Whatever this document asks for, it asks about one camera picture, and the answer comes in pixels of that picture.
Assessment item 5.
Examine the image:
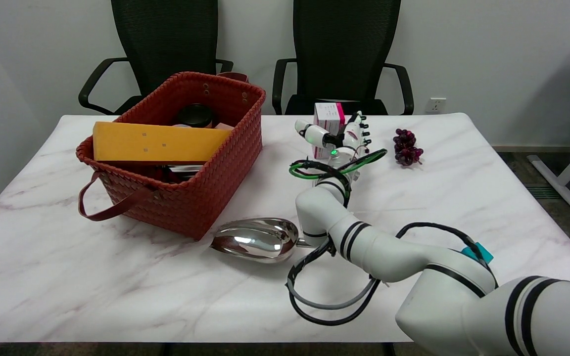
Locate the silver item in basket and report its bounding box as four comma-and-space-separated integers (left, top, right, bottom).
166, 165, 204, 182

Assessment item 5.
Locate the white and pink paper box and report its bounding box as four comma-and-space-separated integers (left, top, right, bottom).
313, 102, 346, 160

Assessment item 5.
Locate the shiny metal scoop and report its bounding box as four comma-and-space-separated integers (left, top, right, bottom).
210, 218, 315, 264

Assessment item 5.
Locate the black round jar lid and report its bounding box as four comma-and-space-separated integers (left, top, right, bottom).
176, 104, 215, 128

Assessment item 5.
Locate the white desk frame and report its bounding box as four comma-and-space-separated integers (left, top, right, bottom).
527, 48, 570, 223

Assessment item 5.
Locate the black mesh office chair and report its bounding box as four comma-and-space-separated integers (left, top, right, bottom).
78, 0, 235, 116
272, 0, 415, 116

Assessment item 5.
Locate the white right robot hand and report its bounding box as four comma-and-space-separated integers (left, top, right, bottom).
294, 111, 372, 156

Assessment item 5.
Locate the grey and black cable loop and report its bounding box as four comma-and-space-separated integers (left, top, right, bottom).
286, 237, 381, 327

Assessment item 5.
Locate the red woven basket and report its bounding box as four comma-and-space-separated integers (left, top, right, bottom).
76, 72, 266, 241

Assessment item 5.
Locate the purple grape bunch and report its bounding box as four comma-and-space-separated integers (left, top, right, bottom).
393, 129, 424, 167

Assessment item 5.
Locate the green and black cable bundle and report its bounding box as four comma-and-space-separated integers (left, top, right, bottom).
288, 148, 388, 206

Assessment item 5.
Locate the teal cube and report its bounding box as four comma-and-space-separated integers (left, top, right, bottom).
461, 242, 494, 264

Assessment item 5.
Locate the yellow flat box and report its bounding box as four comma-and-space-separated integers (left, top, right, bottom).
93, 122, 233, 163

